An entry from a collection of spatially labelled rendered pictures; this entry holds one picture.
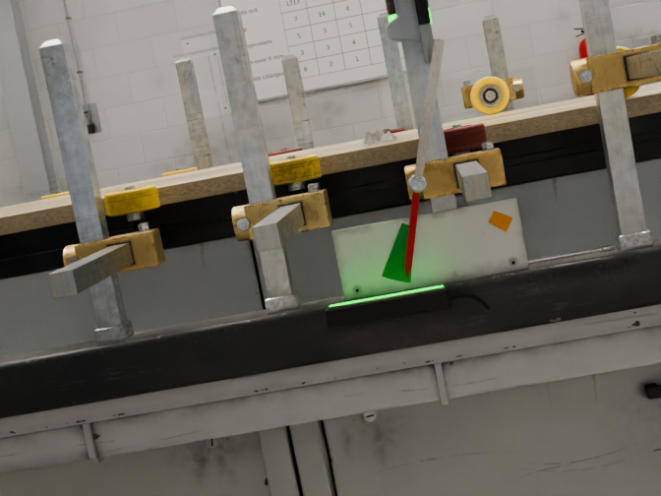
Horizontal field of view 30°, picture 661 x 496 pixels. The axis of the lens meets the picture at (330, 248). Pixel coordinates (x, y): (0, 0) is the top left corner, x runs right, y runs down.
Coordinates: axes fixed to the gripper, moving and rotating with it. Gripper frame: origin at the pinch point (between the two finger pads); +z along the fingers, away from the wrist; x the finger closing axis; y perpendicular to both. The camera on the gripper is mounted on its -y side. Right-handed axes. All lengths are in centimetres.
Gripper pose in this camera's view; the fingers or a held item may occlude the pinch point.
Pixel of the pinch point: (432, 52)
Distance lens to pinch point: 165.9
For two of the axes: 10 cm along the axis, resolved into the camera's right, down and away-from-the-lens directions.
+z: 1.8, 9.8, 1.0
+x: -0.7, 1.2, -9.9
